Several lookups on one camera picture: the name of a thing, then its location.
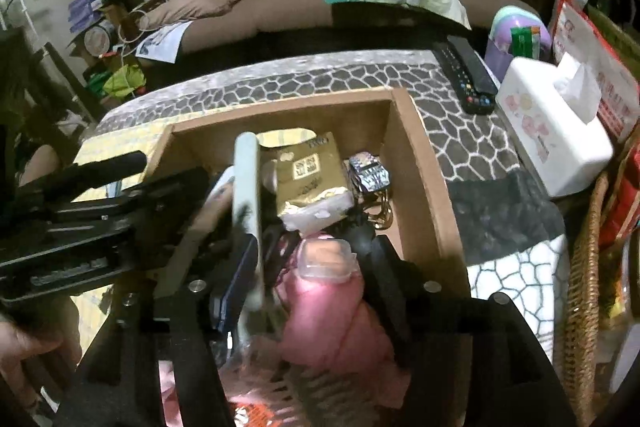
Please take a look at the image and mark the blue nail file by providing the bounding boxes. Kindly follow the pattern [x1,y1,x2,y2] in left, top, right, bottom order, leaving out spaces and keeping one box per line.
[232,132,265,311]

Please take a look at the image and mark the person's left hand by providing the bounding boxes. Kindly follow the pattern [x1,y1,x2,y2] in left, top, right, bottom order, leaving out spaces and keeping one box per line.
[1,299,82,410]

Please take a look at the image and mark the green yellow bag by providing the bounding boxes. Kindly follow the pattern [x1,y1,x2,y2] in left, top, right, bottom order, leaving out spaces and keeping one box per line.
[86,64,146,98]

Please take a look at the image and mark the wicker basket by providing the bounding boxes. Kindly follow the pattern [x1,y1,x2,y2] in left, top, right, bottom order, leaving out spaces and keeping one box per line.
[563,172,608,426]

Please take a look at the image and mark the pink cloth pouch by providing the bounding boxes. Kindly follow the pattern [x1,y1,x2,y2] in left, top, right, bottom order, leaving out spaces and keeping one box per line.
[159,231,411,427]

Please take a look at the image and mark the white printed paper sheet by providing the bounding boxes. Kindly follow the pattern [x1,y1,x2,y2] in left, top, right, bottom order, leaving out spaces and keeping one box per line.
[136,20,192,64]

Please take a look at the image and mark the small clear plastic case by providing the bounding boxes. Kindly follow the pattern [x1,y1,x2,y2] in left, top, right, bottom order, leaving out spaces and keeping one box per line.
[296,239,358,284]

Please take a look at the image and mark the gold tissue packet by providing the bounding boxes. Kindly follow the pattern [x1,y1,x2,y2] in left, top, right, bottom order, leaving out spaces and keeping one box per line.
[276,132,355,236]

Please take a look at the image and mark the brown cardboard box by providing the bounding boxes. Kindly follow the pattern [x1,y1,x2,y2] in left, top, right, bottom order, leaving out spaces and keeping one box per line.
[145,89,470,297]

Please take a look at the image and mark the white tissue box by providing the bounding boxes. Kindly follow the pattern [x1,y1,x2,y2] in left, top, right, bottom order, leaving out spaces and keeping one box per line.
[496,57,614,199]

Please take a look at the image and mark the black remote control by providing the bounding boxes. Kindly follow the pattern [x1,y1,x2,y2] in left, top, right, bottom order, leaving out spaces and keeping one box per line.
[434,36,498,116]

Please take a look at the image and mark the purple round container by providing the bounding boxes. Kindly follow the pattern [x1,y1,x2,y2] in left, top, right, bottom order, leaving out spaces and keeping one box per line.
[484,5,552,81]

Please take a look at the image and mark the red white plastic bag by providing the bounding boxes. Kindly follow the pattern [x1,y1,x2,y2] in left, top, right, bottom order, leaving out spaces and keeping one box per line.
[551,0,639,143]

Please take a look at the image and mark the keychain with patterned tag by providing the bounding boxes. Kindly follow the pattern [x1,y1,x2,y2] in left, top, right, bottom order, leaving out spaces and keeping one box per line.
[348,150,394,230]

